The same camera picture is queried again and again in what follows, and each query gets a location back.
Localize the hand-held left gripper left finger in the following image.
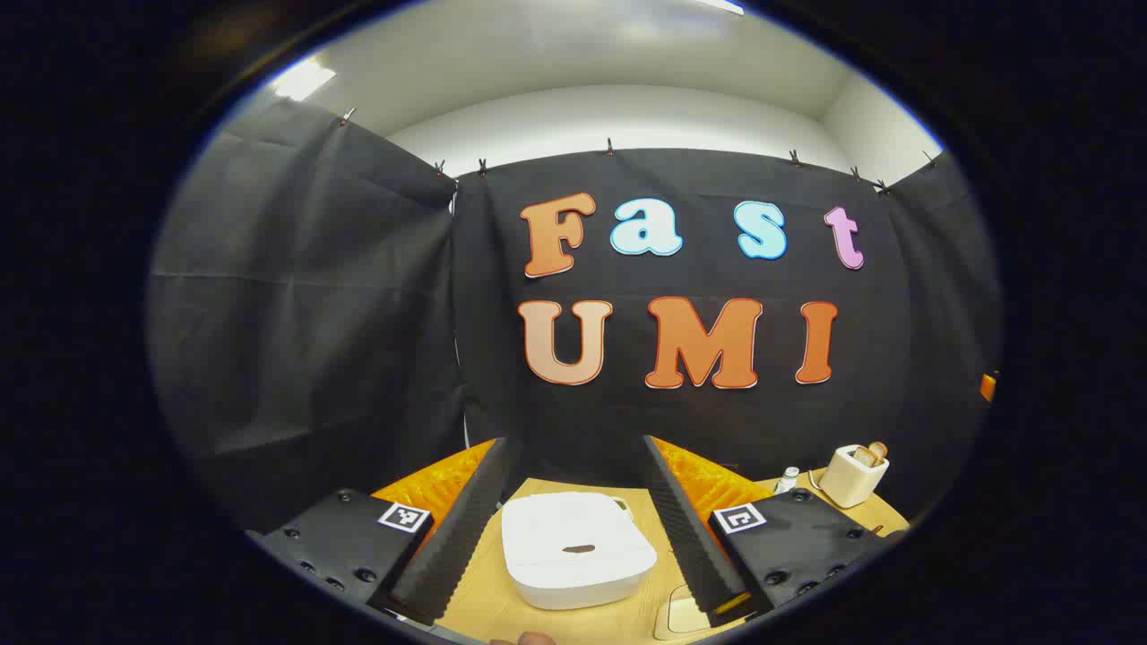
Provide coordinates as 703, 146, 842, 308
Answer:
246, 436, 525, 628

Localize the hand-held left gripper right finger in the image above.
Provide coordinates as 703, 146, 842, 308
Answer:
642, 434, 908, 628

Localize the white rice cooker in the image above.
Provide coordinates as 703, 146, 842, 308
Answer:
500, 491, 658, 612

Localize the cream square tray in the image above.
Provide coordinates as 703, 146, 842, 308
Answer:
652, 587, 722, 641

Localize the white toaster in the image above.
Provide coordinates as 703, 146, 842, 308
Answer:
819, 444, 890, 510

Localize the black backdrop cloth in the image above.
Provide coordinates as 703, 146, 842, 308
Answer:
148, 99, 1003, 534

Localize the row of backdrop clips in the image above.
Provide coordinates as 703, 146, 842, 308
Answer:
339, 107, 942, 196

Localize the ceiling light panel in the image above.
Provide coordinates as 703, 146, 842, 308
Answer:
269, 58, 338, 102

